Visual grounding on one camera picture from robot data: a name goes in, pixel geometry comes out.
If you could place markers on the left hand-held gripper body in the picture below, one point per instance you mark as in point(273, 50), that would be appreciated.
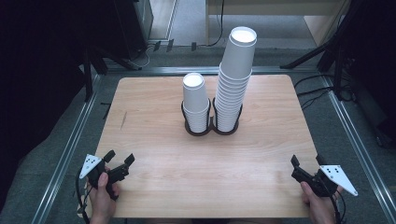
point(90, 165)

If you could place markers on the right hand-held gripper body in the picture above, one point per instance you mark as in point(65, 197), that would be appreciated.
point(337, 177)

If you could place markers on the black double cup holder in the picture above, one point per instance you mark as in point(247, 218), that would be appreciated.
point(212, 125)

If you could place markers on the tall stack of white cups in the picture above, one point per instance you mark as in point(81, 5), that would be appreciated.
point(236, 62)

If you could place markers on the person's right hand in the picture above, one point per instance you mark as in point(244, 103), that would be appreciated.
point(320, 210)

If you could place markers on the person's left hand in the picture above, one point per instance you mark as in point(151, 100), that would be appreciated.
point(101, 202)

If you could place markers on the black metal stand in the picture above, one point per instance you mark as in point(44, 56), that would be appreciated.
point(88, 77)

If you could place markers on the short stack of white cups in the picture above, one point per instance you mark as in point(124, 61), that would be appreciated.
point(194, 93)

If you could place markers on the black tripod stand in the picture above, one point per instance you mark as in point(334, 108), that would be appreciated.
point(306, 56)

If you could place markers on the black tape piece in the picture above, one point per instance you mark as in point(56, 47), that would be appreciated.
point(193, 46)
point(157, 45)
point(169, 45)

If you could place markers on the black cabinet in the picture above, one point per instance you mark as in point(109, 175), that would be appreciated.
point(130, 25)

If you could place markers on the aluminium floor rail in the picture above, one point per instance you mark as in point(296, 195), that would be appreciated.
point(67, 155)
point(355, 137)

